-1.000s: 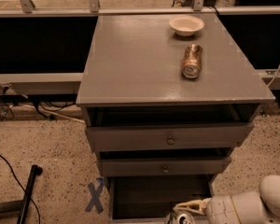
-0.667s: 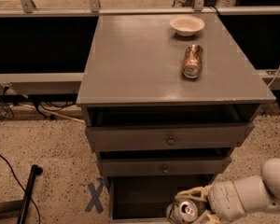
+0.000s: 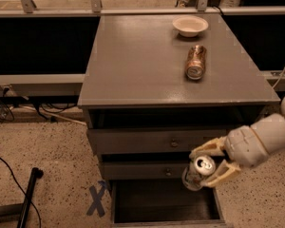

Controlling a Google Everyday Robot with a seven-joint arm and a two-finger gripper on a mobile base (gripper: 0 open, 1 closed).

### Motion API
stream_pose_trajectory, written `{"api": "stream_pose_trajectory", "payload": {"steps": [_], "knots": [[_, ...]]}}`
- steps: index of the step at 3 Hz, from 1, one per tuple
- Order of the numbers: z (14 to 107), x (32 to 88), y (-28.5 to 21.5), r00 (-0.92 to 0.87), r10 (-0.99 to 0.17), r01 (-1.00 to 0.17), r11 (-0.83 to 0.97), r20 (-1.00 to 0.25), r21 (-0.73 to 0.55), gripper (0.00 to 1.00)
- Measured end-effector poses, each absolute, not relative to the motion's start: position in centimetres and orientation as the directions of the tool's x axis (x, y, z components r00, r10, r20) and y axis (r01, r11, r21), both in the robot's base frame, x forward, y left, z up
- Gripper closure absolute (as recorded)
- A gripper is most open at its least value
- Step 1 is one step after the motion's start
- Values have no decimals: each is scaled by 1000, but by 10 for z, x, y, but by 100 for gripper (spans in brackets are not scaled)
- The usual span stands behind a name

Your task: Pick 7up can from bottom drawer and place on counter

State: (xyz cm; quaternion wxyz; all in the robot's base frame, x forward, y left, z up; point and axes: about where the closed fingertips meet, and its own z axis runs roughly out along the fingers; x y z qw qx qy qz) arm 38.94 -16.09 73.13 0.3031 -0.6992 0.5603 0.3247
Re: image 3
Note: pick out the grey middle drawer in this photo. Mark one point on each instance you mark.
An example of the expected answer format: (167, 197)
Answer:
(144, 166)

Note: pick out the white paper bowl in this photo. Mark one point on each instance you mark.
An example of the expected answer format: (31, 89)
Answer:
(189, 25)

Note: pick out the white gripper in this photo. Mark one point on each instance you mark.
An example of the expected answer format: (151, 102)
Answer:
(243, 145)

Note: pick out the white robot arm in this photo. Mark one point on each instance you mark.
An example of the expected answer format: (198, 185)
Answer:
(221, 159)

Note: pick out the grey bottom drawer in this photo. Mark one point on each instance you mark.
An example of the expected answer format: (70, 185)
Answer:
(164, 204)

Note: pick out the grey metal rail frame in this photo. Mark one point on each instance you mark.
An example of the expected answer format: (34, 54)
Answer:
(64, 83)

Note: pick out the grey top drawer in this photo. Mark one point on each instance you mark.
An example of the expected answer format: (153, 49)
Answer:
(158, 130)

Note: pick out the blue tape cross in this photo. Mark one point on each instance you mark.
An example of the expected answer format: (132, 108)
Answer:
(96, 205)

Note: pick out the grey wooden drawer cabinet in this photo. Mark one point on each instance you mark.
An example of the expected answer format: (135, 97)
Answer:
(139, 62)

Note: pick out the grey drawer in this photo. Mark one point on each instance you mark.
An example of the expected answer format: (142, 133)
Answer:
(144, 166)
(164, 204)
(158, 130)

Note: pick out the brown soda can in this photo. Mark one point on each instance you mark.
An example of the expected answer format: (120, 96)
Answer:
(195, 63)

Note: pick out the black metal stand leg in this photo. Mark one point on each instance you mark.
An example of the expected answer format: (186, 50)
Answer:
(20, 211)

